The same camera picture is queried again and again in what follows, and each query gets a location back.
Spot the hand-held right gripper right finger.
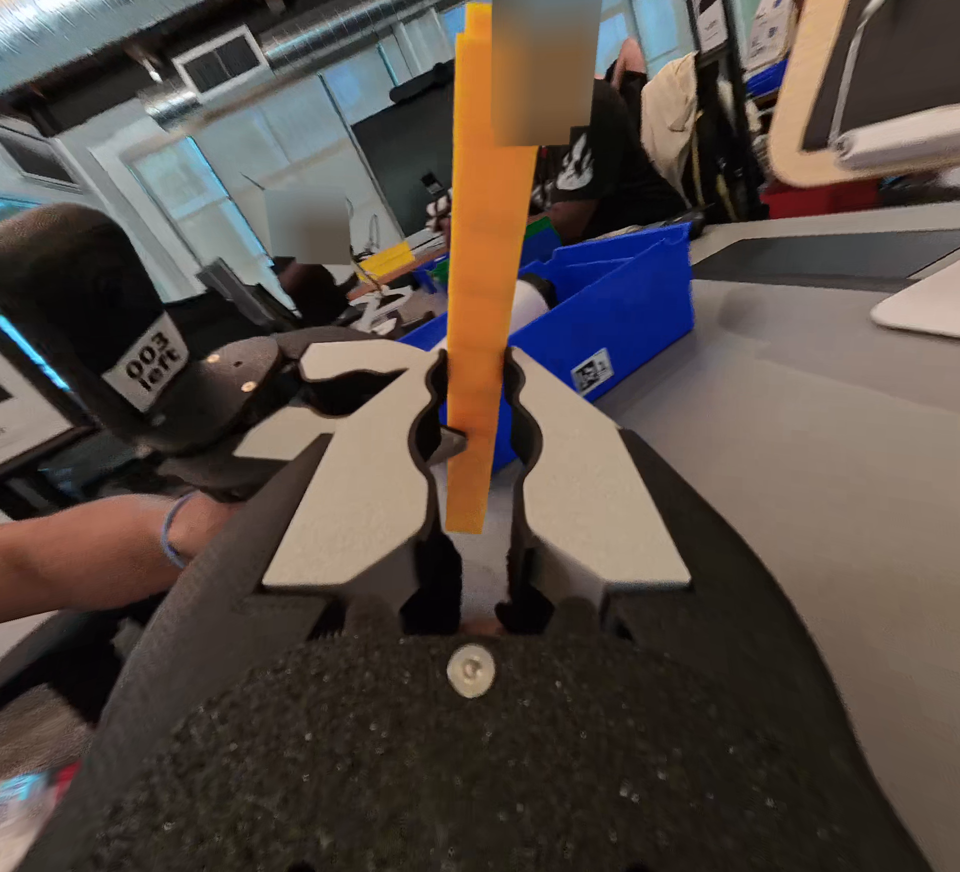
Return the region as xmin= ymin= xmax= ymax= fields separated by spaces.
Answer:
xmin=506 ymin=346 xmax=693 ymax=626

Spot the blue bin with marker label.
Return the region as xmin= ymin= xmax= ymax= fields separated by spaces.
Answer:
xmin=397 ymin=221 xmax=695 ymax=473

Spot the white air vent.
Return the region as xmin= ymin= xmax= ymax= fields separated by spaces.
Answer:
xmin=171 ymin=25 xmax=273 ymax=97

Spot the black wall screen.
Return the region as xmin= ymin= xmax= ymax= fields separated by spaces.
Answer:
xmin=350 ymin=91 xmax=460 ymax=237

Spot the person's left forearm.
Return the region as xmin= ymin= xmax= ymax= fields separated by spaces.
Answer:
xmin=0 ymin=490 xmax=234 ymax=623

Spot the long orange bar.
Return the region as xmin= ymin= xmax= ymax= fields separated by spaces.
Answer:
xmin=444 ymin=2 xmax=543 ymax=536

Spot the beige jacket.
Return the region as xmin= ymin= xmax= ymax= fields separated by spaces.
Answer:
xmin=639 ymin=51 xmax=753 ymax=202

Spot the black soundbar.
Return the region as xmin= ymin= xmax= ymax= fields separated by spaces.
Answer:
xmin=388 ymin=61 xmax=456 ymax=106

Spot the wood edged black board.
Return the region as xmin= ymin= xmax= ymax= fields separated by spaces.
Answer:
xmin=768 ymin=0 xmax=960 ymax=188

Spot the yellow storage bin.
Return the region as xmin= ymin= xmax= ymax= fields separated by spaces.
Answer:
xmin=358 ymin=244 xmax=416 ymax=283

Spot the plain blue storage bin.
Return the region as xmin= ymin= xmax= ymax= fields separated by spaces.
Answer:
xmin=408 ymin=257 xmax=451 ymax=296

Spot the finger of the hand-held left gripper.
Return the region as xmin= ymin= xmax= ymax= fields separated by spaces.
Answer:
xmin=232 ymin=407 xmax=471 ymax=466
xmin=298 ymin=340 xmax=445 ymax=414

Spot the white cylinder roll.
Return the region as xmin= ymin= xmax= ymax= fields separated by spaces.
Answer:
xmin=506 ymin=272 xmax=561 ymax=350

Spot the red bag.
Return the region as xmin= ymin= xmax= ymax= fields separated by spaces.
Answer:
xmin=757 ymin=177 xmax=884 ymax=222

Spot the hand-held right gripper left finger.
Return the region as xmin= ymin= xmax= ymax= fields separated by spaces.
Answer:
xmin=262 ymin=343 xmax=453 ymax=588

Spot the blue bracelet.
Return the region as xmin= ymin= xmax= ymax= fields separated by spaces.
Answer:
xmin=159 ymin=490 xmax=202 ymax=573

